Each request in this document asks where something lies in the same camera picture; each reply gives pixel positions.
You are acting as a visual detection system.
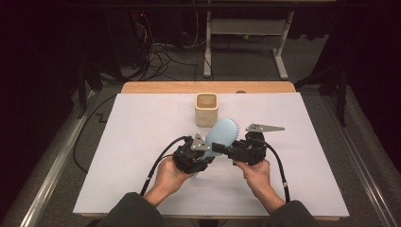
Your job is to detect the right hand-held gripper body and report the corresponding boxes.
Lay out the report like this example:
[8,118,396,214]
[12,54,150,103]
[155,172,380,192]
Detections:
[226,123,286,166]

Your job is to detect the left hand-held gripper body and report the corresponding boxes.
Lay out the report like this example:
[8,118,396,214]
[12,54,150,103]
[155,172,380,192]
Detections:
[172,132,211,175]

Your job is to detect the light blue hairbrush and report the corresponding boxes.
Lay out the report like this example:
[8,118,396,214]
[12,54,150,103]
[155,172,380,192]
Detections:
[190,117,241,180]

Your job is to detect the beige square cup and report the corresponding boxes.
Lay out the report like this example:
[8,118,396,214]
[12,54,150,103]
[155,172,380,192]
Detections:
[194,92,219,129]

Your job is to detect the person's left hand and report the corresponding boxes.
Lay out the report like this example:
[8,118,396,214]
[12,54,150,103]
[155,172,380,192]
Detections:
[154,156,194,197]

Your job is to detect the person's right hand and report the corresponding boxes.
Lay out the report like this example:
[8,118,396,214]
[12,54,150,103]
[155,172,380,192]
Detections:
[234,159,275,200]

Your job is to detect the white paper sheet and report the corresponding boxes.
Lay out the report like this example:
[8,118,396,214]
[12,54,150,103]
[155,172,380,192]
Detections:
[73,92,350,218]

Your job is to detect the black metal stand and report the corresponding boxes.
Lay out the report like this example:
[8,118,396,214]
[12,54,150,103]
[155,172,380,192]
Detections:
[75,61,105,119]
[294,62,349,128]

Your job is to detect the dark computer tower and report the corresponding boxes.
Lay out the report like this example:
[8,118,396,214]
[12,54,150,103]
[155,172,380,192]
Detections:
[107,11,149,69]

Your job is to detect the left hand-held gripper cable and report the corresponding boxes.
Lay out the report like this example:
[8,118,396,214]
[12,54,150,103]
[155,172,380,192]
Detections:
[139,135,192,197]

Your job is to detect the hand-held gripper cable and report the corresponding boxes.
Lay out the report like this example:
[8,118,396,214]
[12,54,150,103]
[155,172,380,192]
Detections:
[139,135,192,197]
[261,140,291,203]

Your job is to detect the right hand-held gripper cable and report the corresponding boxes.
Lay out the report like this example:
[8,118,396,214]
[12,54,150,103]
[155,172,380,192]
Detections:
[261,140,291,203]

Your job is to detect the aluminium floor rail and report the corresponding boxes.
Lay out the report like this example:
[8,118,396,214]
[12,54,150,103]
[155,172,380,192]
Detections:
[18,90,96,227]
[323,94,399,227]

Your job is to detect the tangle of floor cables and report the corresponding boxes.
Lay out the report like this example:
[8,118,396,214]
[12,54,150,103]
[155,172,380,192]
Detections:
[131,18,200,81]

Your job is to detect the long black floor cable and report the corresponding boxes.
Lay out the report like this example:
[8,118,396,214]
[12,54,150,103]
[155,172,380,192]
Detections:
[73,93,118,174]

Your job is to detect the white metal desk frame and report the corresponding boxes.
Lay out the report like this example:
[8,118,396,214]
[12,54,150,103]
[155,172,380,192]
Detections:
[202,10,296,80]

